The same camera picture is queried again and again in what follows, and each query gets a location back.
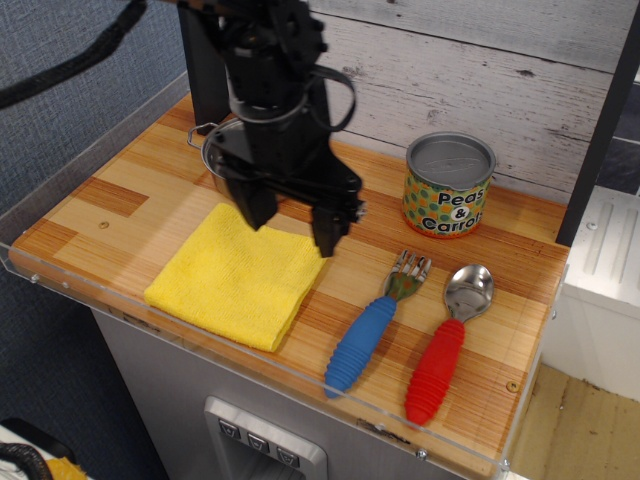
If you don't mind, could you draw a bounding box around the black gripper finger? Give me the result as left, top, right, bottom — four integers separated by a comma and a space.
312, 202, 358, 258
227, 179, 278, 231

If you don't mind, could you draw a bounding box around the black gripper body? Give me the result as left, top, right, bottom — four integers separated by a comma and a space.
223, 113, 365, 220

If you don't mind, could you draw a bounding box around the yellow towel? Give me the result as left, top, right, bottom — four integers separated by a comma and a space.
144, 204, 325, 352

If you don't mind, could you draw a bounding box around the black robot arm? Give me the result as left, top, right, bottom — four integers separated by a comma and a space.
177, 1, 365, 257

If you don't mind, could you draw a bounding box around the stainless steel pot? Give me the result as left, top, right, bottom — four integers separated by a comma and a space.
187, 118, 251, 199

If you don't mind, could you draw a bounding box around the peas and carrots can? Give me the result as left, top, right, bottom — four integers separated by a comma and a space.
401, 132, 496, 239

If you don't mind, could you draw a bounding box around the grey toy cabinet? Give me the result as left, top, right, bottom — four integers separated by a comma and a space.
94, 309, 498, 479

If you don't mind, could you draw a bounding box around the white plastic box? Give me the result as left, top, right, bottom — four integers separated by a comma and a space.
541, 186, 639, 400

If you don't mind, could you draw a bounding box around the orange object bottom left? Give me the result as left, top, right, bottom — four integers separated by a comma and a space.
46, 457, 89, 480

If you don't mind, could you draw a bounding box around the blue handled fork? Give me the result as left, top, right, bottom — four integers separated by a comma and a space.
324, 250, 432, 399

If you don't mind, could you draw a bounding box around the red handled spoon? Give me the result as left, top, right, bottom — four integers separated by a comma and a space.
404, 264, 494, 426

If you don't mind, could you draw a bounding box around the black left post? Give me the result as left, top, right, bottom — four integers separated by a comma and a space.
178, 4, 230, 135

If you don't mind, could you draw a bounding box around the black post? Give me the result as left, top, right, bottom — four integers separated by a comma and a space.
178, 4, 230, 135
556, 1, 639, 247

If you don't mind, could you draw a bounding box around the black braided cable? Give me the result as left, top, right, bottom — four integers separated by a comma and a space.
0, 0, 149, 111

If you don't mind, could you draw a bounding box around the clear acrylic guard rail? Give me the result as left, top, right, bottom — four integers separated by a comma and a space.
0, 69, 571, 480

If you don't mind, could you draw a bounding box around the black right post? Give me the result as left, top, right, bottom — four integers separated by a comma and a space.
556, 1, 639, 247

